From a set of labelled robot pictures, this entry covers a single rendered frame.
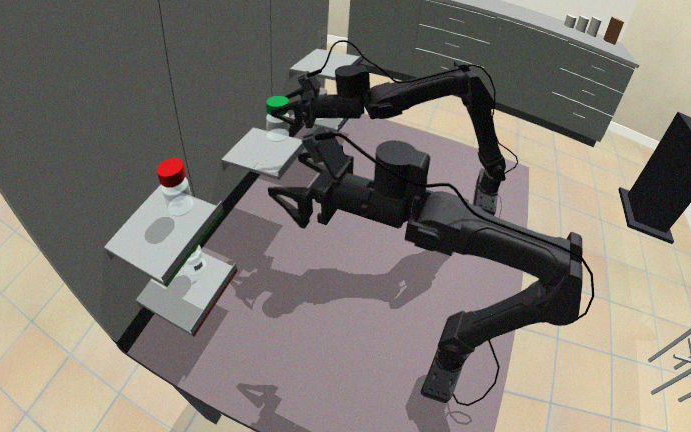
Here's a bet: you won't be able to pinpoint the clear glass bottle with green cap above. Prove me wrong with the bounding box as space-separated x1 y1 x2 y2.
266 96 289 142

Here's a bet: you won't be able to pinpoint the white bottle with yellow cap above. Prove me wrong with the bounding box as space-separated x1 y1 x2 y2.
183 245 206 276

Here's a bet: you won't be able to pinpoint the clear bottle with red cap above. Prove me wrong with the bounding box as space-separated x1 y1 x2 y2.
157 158 193 216

